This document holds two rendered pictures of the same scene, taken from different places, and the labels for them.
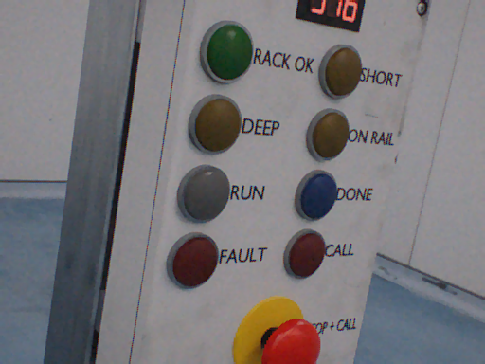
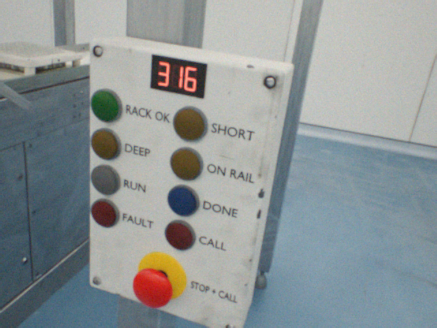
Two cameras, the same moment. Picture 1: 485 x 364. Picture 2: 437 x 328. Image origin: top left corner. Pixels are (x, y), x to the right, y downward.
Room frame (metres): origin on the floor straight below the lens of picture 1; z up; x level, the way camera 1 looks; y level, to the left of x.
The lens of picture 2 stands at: (0.23, -0.33, 1.16)
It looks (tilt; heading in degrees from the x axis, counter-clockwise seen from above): 22 degrees down; 56
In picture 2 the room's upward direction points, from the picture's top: 7 degrees clockwise
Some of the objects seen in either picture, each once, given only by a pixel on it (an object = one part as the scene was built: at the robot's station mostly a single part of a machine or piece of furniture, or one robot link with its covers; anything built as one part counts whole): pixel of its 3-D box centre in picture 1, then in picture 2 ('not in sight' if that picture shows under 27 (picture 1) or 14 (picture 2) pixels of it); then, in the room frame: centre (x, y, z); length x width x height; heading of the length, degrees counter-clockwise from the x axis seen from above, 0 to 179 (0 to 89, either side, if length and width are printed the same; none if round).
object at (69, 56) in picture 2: not in sight; (25, 53); (0.44, 1.12, 0.90); 0.25 x 0.24 x 0.02; 130
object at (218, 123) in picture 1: (217, 125); (104, 144); (0.34, 0.02, 1.01); 0.03 x 0.01 x 0.03; 129
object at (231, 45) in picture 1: (229, 52); (104, 106); (0.34, 0.02, 1.05); 0.03 x 0.01 x 0.03; 129
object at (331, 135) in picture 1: (331, 135); (186, 164); (0.39, -0.04, 1.01); 0.03 x 0.01 x 0.03; 129
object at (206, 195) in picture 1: (206, 194); (104, 180); (0.34, 0.02, 0.98); 0.03 x 0.01 x 0.03; 129
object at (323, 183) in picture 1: (318, 195); (182, 201); (0.39, -0.04, 0.98); 0.03 x 0.01 x 0.03; 129
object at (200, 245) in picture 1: (194, 262); (104, 214); (0.34, 0.02, 0.94); 0.03 x 0.01 x 0.03; 129
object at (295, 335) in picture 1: (276, 342); (159, 279); (0.38, -0.03, 0.89); 0.04 x 0.04 x 0.04; 39
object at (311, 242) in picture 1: (307, 254); (179, 236); (0.39, -0.04, 0.94); 0.03 x 0.01 x 0.03; 129
